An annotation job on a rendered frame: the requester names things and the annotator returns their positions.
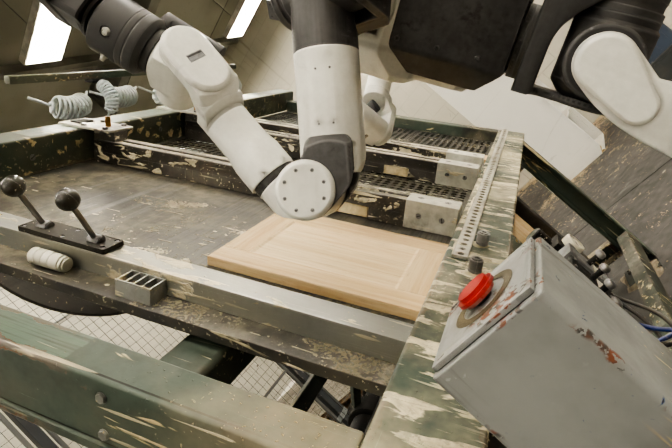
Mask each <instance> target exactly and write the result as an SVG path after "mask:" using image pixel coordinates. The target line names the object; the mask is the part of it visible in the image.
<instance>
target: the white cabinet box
mask: <svg viewBox="0 0 672 448"><path fill-rule="evenodd" d="M505 74H506V73H505ZM505 74H503V75H502V76H501V77H499V78H498V79H496V80H494V81H492V82H490V83H488V84H486V85H484V86H482V87H480V88H478V89H476V90H469V89H466V90H465V91H463V92H459V91H454V90H449V89H446V88H442V87H439V86H435V85H432V84H428V83H426V84H427V85H428V86H429V87H430V88H432V89H433V90H434V91H435V92H436V93H437V94H439V95H440V96H441V97H442V98H443V99H444V100H446V101H447V102H448V103H449V104H450V105H451V106H452V107H454V108H455V109H456V110H457V111H458V112H459V113H461V114H462V115H463V116H464V117H465V118H466V119H468V120H469V121H470V122H471V123H472V124H473V125H475V126H477V127H484V128H491V129H498V130H502V129H508V130H509V131H512V132H519V133H524V134H525V135H524V141H525V142H526V143H527V144H528V145H529V146H531V147H532V148H533V149H534V150H535V151H536V152H538V153H539V154H540V155H541V156H542V157H543V158H545V159H546V160H547V161H548V162H549V163H550V164H552V165H553V166H554V167H555V168H556V169H557V170H559V171H560V172H561V173H562V174H563V175H564V176H566V177H567V178H568V179H569V180H570V181H571V180H572V179H573V178H574V177H575V176H577V175H578V174H579V173H580V172H581V171H582V170H583V169H585V168H586V167H587V166H588V165H589V164H590V163H592V162H593V161H594V160H595V159H596V158H597V157H598V156H600V155H601V154H602V153H603V152H604V151H605V141H604V134H603V133H602V132H601V131H600V130H599V129H598V128H597V127H595V126H594V125H593V124H592V123H591V122H589V121H588V120H587V119H586V118H585V117H583V116H582V115H581V114H580V113H579V112H577V111H576V110H575V109H574V108H573V107H570V106H567V105H564V104H561V103H558V102H556V101H552V100H549V99H546V98H542V97H539V96H535V95H530V94H527V95H524V94H521V93H518V92H514V91H511V87H512V84H513V82H514V79H513V78H510V77H506V76H505Z"/></svg>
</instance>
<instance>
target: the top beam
mask: <svg viewBox="0 0 672 448"><path fill-rule="evenodd" d="M292 99H293V91H289V90H282V89H275V90H269V91H262V92H256V93H250V94H244V95H243V100H244V107H245V108H246V109H247V111H248V112H249V113H250V114H251V115H252V116H253V118H258V117H262V116H266V115H270V114H274V113H278V112H282V111H286V110H287V109H286V103H287V102H288V100H292ZM111 123H117V124H122V123H127V125H128V126H133V129H129V130H127V139H131V140H136V141H141V142H147V143H152V144H154V143H158V142H162V141H166V140H170V139H174V138H178V137H182V136H185V113H181V112H175V111H169V110H163V109H157V108H156V109H150V110H143V111H137V112H131V113H125V114H118V115H112V116H111ZM94 139H95V138H94V131H92V130H87V129H82V128H76V127H71V126H65V125H61V124H56V125H49V126H43V127H37V128H31V129H24V130H18V131H12V132H6V133H0V182H1V181H2V180H3V179H4V178H5V177H6V176H9V175H17V176H20V177H23V176H27V175H31V174H35V173H39V172H43V171H47V170H51V169H55V168H59V167H63V166H67V165H71V164H75V163H79V162H83V161H87V160H91V159H95V157H94Z"/></svg>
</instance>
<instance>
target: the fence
mask: <svg viewBox="0 0 672 448"><path fill-rule="evenodd" d="M0 214H1V215H0V245H3V246H7V247H10V248H13V249H17V250H20V251H23V252H27V253H28V251H29V250H30V249H31V248H33V247H40V248H43V249H46V250H50V251H53V252H57V253H60V254H63V255H67V256H68V257H71V258H72V260H73V267H76V268H80V269H83V270H86V271H90V272H93V273H96V274H99V275H103V276H106V277H109V278H113V279H115V278H116V279H117V278H118V277H120V276H122V275H124V274H126V273H127V272H129V271H131V270H135V271H139V272H142V273H146V274H149V275H153V276H156V277H160V278H163V279H166V289H167V295H169V296H172V297H176V298H179V299H182V300H186V301H189V302H192V303H196V304H199V305H202V306H205V307H209V308H212V309H215V310H219V311H222V312H225V313H229V314H232V315H235V316H239V317H242V318H245V319H249V320H252V321H255V322H258V323H262V324H265V325H268V326H272V327H275V328H278V329H282V330H285V331H288V332H292V333H295V334H298V335H302V336H305V337H308V338H311V339H315V340H318V341H321V342H325V343H328V344H331V345H335V346H338V347H341V348H345V349H348V350H351V351H354V352H358V353H361V354H364V355H368V356H371V357H374V358H378V359H381V360H384V361H388V362H391V363H394V364H397V362H398V360H399V358H400V355H401V353H402V351H403V349H404V346H405V344H406V342H407V339H408V337H409V335H410V332H411V330H412V328H413V326H414V324H410V323H406V322H403V321H399V320H395V319H392V318H388V317H384V316H381V315H377V314H373V313H370V312H366V311H363V310H359V309H355V308H352V307H348V306H344V305H341V304H337V303H333V302H330V301H326V300H322V299H319V298H315V297H311V296H308V295H304V294H300V293H297V292H293V291H289V290H286V289H282V288H278V287H275V286H271V285H267V284H264V283H260V282H257V281H253V280H249V279H246V278H242V277H238V276H235V275H231V274H227V273H224V272H220V271H216V270H213V269H209V268H205V267H202V266H198V265H194V264H191V263H187V262H183V261H180V260H176V259H172V258H169V257H165V256H161V255H158V254H154V253H150V252H147V251H143V250H140V249H136V248H132V247H129V246H125V245H123V246H121V247H119V248H117V249H115V250H113V251H111V252H109V253H107V254H104V255H102V254H98V253H95V252H91V251H88V250H84V249H81V248H77V247H74V246H70V245H67V244H63V243H60V242H56V241H53V240H49V239H46V238H42V237H39V236H35V235H32V234H28V233H25V232H21V231H19V230H18V226H19V225H21V224H24V223H27V222H30V221H33V220H30V219H26V218H23V217H19V216H15V215H12V214H8V213H4V212H1V211H0Z"/></svg>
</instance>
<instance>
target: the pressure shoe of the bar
mask: <svg viewBox="0 0 672 448"><path fill-rule="evenodd" d="M368 210H369V207H367V206H362V205H357V204H352V203H347V202H344V204H343V205H342V206H341V207H340V208H339V209H338V210H337V211H338V212H343V213H348V214H352V215H357V216H362V217H368Z"/></svg>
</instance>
